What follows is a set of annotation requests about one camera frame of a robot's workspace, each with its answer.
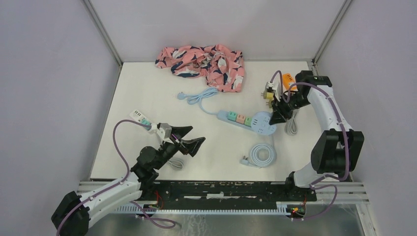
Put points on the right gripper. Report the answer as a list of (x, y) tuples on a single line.
[(281, 104)]

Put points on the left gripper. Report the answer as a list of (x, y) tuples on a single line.
[(191, 146)]

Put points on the round blue socket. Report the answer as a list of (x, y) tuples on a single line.
[(260, 124)]

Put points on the yellow plug adapter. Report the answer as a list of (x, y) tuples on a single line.
[(269, 103), (267, 95)]

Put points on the orange power strip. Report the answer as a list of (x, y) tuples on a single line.
[(288, 81)]

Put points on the light blue power strip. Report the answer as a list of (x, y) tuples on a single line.
[(222, 116)]

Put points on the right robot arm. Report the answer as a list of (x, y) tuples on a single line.
[(337, 150)]

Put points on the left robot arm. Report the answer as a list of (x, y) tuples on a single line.
[(76, 213)]

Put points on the green adapter on strip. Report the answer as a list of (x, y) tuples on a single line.
[(248, 121)]

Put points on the pink adapter on strip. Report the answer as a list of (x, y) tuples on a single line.
[(240, 119)]

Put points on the teal adapter on white strip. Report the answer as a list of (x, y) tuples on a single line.
[(146, 124)]

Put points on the white power strip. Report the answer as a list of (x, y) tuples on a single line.
[(137, 116)]

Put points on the pink patterned cloth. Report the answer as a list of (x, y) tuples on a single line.
[(222, 68)]

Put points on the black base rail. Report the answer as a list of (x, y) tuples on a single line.
[(212, 197)]

